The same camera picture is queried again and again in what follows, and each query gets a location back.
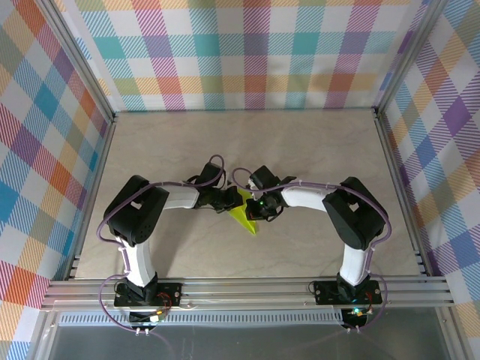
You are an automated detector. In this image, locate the aluminium table side rail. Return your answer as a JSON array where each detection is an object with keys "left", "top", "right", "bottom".
[
  {"left": 61, "top": 112, "right": 119, "bottom": 281},
  {"left": 373, "top": 108, "right": 429, "bottom": 278}
]

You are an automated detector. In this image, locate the yellow-green paper sheet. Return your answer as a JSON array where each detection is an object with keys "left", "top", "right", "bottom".
[{"left": 227, "top": 188, "right": 261, "bottom": 236}]

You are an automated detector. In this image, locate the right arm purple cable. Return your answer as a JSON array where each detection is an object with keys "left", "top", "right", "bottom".
[{"left": 231, "top": 167, "right": 393, "bottom": 335}]

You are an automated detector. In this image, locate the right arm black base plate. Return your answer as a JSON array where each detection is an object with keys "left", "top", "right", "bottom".
[{"left": 313, "top": 279, "right": 383, "bottom": 305}]

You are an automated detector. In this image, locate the aluminium frame post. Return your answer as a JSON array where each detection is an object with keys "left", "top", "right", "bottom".
[
  {"left": 35, "top": 0, "right": 118, "bottom": 127},
  {"left": 372, "top": 0, "right": 453, "bottom": 119}
]

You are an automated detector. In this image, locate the slotted grey cable duct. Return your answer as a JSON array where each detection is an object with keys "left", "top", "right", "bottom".
[{"left": 58, "top": 313, "right": 345, "bottom": 326}]

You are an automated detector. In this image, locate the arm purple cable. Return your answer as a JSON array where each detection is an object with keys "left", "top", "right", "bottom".
[
  {"left": 231, "top": 167, "right": 393, "bottom": 335},
  {"left": 96, "top": 154, "right": 226, "bottom": 338}
]

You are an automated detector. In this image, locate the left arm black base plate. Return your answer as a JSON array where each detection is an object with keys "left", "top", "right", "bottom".
[{"left": 113, "top": 281, "right": 184, "bottom": 307}]

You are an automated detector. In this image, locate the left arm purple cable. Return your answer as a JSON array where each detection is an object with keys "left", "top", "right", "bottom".
[{"left": 96, "top": 154, "right": 226, "bottom": 338}]

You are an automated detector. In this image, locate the aluminium frame crossbar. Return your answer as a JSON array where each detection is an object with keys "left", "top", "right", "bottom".
[{"left": 40, "top": 275, "right": 455, "bottom": 313}]

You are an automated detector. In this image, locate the grey metal sheet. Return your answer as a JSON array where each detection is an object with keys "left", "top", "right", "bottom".
[{"left": 46, "top": 322, "right": 453, "bottom": 360}]

